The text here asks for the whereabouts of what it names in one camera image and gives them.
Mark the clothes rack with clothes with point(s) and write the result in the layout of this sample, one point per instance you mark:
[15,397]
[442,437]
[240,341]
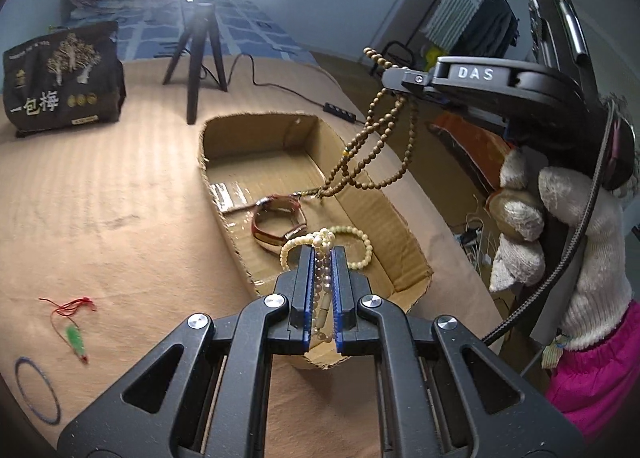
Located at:
[480,22]

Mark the person's right hand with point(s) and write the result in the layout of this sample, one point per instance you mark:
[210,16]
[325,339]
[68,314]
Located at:
[600,268]

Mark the blue patterned bed sheet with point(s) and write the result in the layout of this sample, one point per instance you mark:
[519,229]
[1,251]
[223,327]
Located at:
[250,27]

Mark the person's right forearm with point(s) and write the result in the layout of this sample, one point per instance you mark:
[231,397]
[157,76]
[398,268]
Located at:
[600,378]

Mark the orange cloth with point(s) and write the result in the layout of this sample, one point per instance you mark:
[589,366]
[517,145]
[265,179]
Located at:
[470,147]

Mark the tan cloth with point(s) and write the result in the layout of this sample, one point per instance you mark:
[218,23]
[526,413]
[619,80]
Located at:
[125,238]

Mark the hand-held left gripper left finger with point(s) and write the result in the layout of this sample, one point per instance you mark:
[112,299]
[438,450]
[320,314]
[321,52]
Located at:
[308,288]

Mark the dark printed bag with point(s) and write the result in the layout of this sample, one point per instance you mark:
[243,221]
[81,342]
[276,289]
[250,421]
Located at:
[60,87]

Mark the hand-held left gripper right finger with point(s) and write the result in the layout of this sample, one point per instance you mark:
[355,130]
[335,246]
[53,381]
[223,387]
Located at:
[340,298]

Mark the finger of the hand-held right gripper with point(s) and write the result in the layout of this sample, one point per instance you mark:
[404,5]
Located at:
[407,80]
[450,100]

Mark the cardboard box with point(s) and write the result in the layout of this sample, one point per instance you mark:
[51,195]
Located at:
[260,133]

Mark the black tripod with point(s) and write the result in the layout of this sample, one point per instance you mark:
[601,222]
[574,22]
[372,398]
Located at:
[196,62]

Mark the black power strip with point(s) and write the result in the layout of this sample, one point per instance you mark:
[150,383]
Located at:
[341,111]

